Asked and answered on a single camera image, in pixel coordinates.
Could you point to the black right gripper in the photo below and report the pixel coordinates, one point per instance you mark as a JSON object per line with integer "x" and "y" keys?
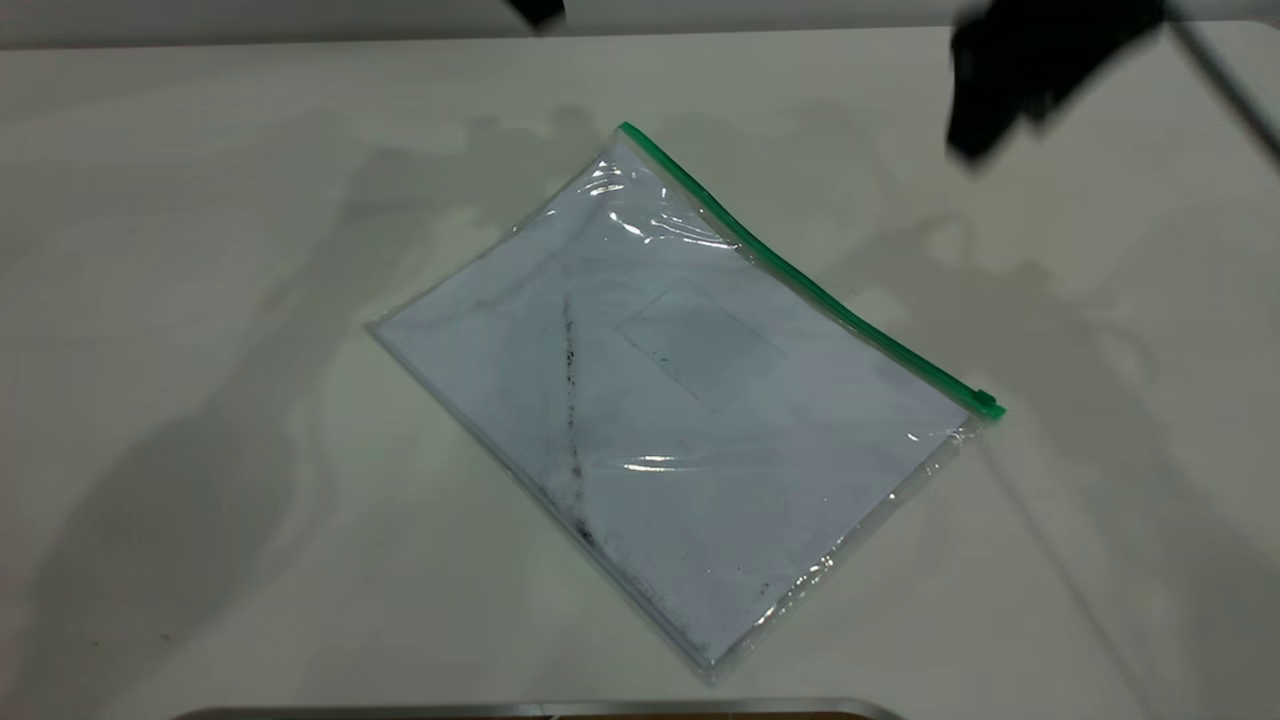
{"x": 1050, "y": 50}

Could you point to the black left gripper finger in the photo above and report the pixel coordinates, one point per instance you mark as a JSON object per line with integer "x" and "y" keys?
{"x": 540, "y": 12}

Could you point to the green zipper slider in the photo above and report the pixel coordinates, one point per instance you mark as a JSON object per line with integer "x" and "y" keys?
{"x": 986, "y": 401}

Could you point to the clear plastic zipper bag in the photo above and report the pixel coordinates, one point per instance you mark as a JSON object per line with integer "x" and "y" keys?
{"x": 690, "y": 430}

